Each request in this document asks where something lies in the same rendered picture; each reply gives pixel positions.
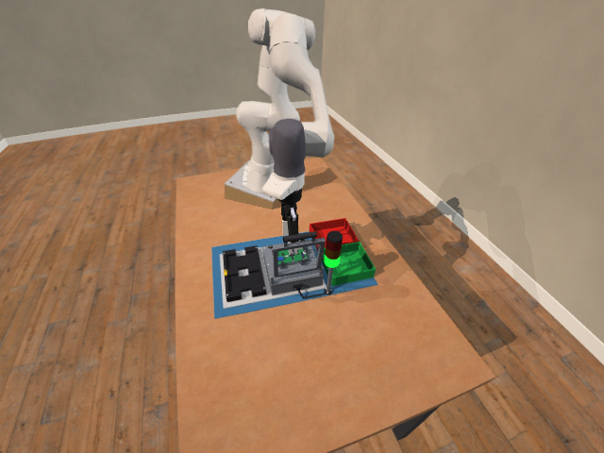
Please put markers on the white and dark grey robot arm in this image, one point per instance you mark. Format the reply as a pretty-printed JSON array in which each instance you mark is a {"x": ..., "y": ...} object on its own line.
[{"x": 292, "y": 141}]

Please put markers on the green bin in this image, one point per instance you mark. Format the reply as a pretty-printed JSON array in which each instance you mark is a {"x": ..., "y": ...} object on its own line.
[{"x": 354, "y": 265}]

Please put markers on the red open-top bin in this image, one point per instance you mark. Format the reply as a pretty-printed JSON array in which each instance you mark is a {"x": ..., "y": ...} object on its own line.
[{"x": 341, "y": 225}]

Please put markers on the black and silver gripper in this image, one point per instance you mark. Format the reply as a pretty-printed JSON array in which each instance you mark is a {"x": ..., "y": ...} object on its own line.
[{"x": 288, "y": 212}]

